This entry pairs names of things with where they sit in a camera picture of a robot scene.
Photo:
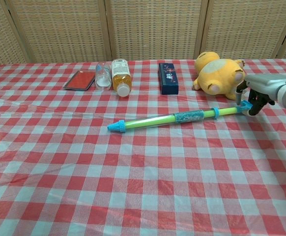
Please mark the red white checkered tablecloth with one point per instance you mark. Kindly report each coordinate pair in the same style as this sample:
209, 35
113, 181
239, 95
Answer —
143, 172

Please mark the orange drink bottle white cap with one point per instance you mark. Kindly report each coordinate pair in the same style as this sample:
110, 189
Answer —
121, 78

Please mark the woven wooden folding screen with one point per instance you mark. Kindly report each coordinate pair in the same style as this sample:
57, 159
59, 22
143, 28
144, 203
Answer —
155, 29

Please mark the green blue water squirter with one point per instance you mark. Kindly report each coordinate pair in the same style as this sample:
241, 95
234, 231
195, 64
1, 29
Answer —
152, 119

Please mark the dark blue rectangular box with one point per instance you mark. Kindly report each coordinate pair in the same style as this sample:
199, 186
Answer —
168, 82

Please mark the red flat card case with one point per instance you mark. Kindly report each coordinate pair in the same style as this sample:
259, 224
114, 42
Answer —
79, 79

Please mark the yellow plush toy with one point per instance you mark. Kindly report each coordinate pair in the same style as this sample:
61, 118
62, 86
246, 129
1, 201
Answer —
219, 70

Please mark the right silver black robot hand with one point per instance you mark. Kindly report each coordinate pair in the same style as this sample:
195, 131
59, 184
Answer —
263, 83

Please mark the clear empty plastic bottle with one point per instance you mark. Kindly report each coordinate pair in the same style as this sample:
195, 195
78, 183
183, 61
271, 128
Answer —
103, 78

